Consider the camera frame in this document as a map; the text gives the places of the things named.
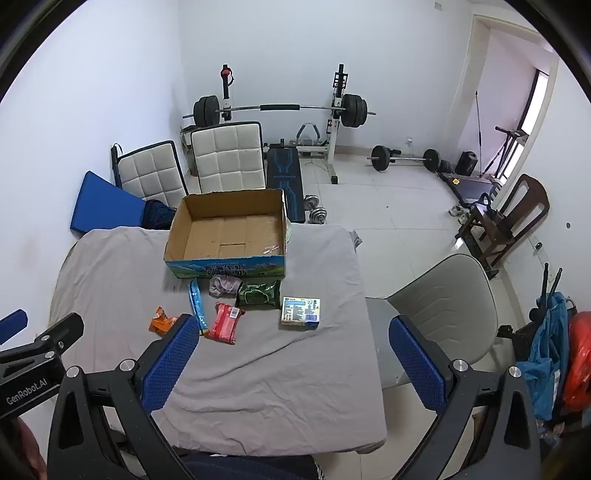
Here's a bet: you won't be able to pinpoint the short barbell with black plates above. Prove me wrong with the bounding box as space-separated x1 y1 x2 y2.
367 144 440 174

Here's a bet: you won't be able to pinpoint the orange bag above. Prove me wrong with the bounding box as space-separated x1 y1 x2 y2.
563 311 591 414

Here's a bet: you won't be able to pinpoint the dark blue garment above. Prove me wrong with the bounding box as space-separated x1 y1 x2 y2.
141 199 178 230

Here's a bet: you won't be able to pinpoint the black and blue weight bench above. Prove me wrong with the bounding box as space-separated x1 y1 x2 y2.
265 145 308 224

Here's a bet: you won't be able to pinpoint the grey tablecloth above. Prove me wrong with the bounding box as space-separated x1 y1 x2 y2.
48 224 387 455

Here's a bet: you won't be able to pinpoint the grey metal handle attachment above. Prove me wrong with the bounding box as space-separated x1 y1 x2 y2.
295 122 324 148

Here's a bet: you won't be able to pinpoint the blue foam mat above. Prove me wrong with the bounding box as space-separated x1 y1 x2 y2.
70 171 151 238

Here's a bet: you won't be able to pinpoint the cardboard box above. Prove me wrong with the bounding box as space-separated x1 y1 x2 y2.
164 188 289 281

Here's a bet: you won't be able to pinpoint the window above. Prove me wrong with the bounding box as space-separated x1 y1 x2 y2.
517 68 555 139

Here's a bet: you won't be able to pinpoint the person's dark pants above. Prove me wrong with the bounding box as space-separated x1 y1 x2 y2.
182 455 324 480

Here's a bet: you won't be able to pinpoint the dark wooden chair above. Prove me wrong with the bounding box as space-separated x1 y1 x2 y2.
455 174 551 278

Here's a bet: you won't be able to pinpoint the white and blue box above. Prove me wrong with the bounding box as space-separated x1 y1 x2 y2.
279 296 321 329

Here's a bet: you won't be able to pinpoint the blue tube packet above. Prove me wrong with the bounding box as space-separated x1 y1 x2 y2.
189 279 209 336

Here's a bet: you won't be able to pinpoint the grey office chair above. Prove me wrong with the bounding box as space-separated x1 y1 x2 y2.
367 254 498 388

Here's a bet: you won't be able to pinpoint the white barbell rack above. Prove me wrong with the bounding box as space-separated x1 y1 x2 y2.
217 64 352 185

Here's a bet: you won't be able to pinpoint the long barbell with black plates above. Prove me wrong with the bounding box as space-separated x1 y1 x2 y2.
181 93 377 127

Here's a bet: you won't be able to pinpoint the white padded chair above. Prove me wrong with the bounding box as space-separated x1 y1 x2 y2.
111 141 190 208
189 121 267 195

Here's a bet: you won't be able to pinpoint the black clothes stand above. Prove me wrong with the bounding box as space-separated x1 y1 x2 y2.
496 263 578 361

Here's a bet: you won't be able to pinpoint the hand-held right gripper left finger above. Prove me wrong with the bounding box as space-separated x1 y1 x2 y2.
46 314 201 480

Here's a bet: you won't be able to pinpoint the green snack packet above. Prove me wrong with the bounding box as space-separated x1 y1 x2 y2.
235 280 282 309

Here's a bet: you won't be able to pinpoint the black speaker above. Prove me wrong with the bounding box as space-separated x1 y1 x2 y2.
457 151 481 176

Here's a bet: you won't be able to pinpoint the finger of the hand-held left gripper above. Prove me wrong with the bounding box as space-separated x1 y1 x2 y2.
0 309 28 345
0 313 85 367

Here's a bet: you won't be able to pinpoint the red snack packet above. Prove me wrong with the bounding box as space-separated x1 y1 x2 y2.
204 302 245 344

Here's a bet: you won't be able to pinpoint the person's left forearm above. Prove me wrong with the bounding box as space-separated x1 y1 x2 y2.
0 418 48 480

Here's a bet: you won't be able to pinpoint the treadmill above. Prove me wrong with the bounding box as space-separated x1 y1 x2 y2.
438 124 527 206

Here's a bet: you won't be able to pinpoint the pink cloth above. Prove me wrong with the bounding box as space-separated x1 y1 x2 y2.
209 273 241 298

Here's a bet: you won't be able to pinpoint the blue jacket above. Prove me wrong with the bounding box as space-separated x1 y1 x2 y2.
516 292 571 421

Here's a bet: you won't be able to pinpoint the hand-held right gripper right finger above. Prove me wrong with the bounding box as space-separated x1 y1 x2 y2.
389 315 542 480

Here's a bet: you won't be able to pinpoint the orange snack packet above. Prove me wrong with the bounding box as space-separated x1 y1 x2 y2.
148 306 180 335

